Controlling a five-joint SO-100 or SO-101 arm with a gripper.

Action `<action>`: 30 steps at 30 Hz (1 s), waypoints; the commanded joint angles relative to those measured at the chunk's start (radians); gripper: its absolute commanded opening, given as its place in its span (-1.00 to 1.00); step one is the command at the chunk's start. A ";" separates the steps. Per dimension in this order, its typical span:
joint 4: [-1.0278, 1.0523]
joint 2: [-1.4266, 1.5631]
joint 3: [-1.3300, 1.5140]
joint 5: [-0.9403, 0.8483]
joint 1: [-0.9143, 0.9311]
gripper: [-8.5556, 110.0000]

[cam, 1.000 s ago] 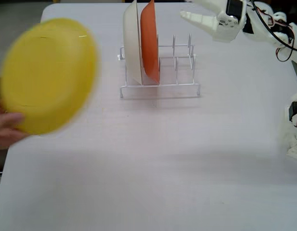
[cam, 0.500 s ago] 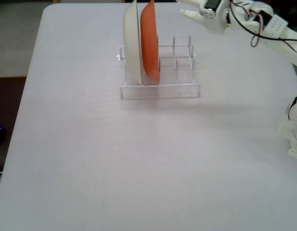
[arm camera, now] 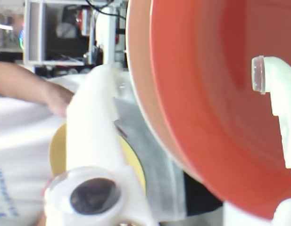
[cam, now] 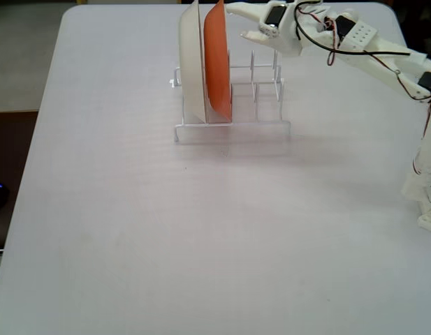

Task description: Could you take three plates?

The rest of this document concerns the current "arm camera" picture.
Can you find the blue plate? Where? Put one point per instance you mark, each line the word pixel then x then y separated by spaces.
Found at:
pixel 154 164

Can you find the white vertical post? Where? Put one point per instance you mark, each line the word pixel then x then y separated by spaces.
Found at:
pixel 105 35

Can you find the yellow plate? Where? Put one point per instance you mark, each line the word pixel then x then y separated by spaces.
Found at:
pixel 58 150

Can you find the person's left hand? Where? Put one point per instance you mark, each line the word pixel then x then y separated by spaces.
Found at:
pixel 59 101

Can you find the white T-shirt torso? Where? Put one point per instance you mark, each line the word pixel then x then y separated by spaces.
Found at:
pixel 22 131

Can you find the orange plate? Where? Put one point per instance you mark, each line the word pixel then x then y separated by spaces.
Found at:
pixel 194 82

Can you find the white shelf cabinet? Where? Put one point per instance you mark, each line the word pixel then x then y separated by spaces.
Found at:
pixel 34 35

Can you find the person's left forearm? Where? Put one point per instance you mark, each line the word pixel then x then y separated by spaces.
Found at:
pixel 18 82

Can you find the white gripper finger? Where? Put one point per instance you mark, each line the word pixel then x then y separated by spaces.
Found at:
pixel 284 94
pixel 88 129

